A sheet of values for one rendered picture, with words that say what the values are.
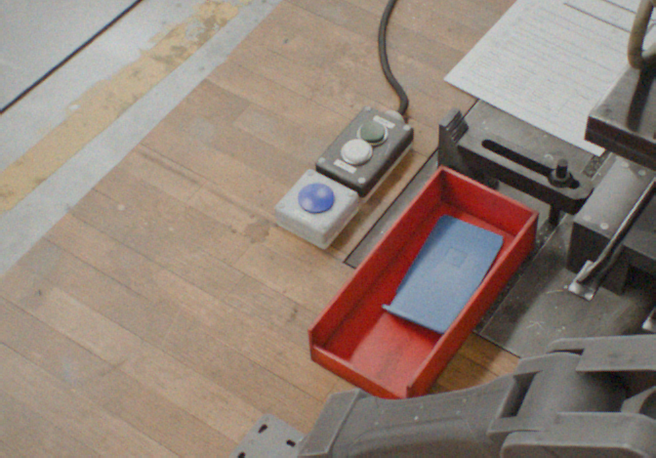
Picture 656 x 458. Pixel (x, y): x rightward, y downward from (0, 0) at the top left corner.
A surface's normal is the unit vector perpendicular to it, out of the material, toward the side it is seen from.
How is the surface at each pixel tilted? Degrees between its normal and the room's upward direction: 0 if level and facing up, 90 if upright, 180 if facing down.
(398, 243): 90
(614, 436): 38
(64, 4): 0
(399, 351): 0
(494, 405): 47
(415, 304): 0
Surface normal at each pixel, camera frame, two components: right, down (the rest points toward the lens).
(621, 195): -0.04, -0.61
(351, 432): -0.68, -0.65
